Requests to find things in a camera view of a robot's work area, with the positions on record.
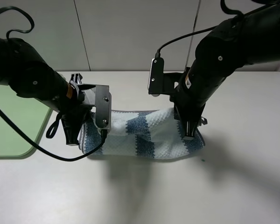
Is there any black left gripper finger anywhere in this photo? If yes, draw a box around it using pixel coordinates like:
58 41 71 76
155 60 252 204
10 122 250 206
183 121 197 140

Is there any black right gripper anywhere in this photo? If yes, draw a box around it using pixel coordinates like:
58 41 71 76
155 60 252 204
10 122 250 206
169 86 206 126

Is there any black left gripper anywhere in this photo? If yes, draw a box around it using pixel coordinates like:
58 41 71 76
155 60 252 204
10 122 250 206
51 73 96 146

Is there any blue white striped towel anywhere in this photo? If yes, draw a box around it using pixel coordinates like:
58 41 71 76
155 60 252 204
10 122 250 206
77 107 206 160

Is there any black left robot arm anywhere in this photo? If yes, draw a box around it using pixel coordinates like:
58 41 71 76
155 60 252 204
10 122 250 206
0 38 149 152

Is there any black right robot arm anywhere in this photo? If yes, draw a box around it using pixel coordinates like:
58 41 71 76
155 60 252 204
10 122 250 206
173 0 280 127

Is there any green plastic tray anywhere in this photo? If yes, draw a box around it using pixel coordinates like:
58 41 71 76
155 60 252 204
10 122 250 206
0 85 52 158

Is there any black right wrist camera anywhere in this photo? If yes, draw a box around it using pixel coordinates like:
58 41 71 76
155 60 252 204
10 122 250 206
148 57 180 97

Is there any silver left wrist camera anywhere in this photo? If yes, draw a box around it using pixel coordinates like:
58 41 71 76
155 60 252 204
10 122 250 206
95 85 112 133

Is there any black left camera cable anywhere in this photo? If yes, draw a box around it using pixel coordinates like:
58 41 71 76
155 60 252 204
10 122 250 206
0 6 108 161

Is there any black camera cable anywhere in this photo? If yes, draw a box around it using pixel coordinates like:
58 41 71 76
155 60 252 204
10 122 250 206
0 6 108 161
154 0 266 59

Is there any black right camera cable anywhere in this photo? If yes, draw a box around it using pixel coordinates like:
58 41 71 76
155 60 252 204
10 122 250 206
154 0 266 59

